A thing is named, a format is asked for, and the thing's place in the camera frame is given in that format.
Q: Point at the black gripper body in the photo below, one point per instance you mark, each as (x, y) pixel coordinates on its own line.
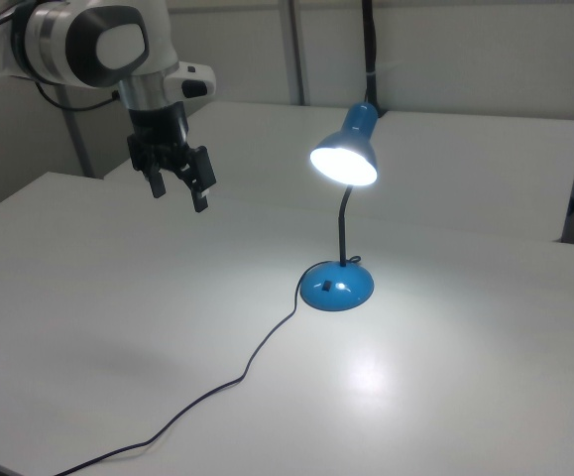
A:
(157, 130)

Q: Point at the blue gooseneck desk lamp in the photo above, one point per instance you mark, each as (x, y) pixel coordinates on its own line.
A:
(338, 290)

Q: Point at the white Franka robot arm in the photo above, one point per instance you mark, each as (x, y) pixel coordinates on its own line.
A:
(53, 35)

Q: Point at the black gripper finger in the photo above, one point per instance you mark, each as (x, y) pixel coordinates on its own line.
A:
(156, 182)
(201, 174)

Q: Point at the grey partition post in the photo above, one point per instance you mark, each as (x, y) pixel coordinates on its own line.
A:
(296, 49)
(79, 144)

